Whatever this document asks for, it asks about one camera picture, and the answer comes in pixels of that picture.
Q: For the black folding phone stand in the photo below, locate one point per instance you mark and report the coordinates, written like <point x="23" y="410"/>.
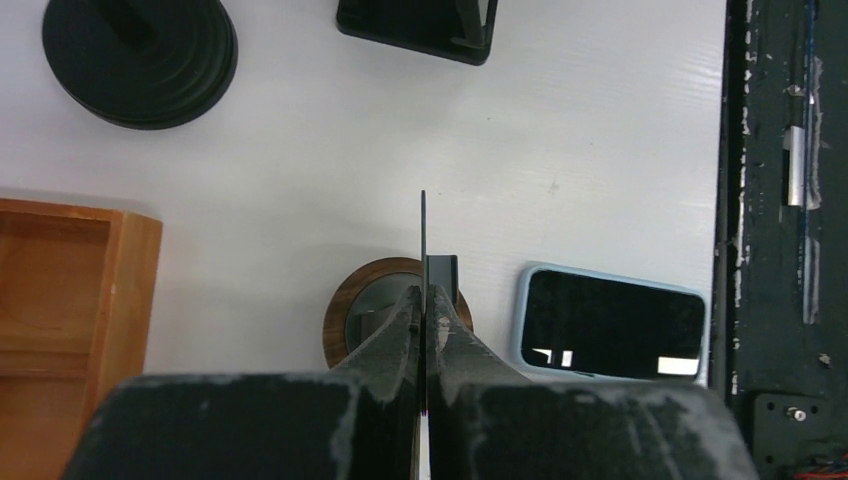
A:
<point x="458" y="30"/>

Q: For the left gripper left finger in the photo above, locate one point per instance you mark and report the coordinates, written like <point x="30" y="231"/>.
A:
<point x="357" y="421"/>

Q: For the black round base clamp stand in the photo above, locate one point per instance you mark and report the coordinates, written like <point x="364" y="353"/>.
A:
<point x="144" y="65"/>

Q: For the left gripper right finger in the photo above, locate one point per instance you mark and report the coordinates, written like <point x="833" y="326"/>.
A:
<point x="488" y="421"/>

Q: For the wooden compartment tray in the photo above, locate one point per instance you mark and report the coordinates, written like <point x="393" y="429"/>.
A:
<point x="77" y="286"/>

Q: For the light blue case phone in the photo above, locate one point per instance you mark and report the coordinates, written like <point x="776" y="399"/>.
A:
<point x="572" y="323"/>

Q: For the wooden round base phone stand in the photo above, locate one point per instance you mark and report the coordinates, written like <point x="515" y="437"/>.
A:
<point x="363" y="301"/>

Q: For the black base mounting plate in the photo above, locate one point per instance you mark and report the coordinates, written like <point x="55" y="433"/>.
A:
<point x="778" y="354"/>

